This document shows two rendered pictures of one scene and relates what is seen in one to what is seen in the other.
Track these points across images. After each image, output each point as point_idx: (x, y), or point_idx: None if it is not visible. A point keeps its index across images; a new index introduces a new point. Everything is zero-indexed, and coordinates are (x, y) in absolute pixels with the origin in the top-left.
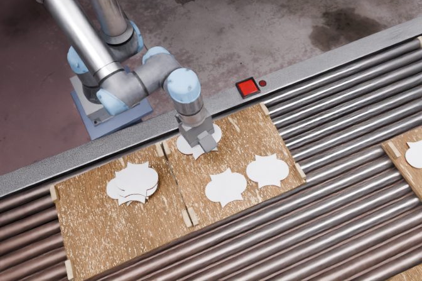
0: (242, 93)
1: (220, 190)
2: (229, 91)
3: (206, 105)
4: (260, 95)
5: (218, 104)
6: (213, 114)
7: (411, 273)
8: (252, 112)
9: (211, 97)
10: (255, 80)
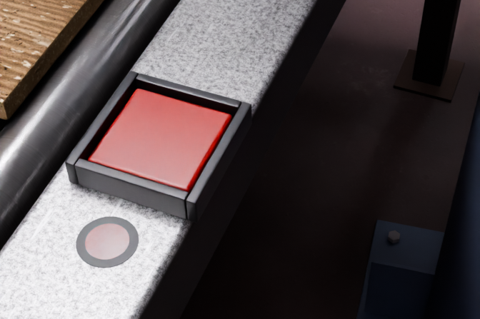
0: (153, 79)
1: None
2: (246, 78)
3: None
4: (61, 170)
5: (230, 3)
6: None
7: None
8: (8, 33)
9: (292, 4)
10: (164, 228)
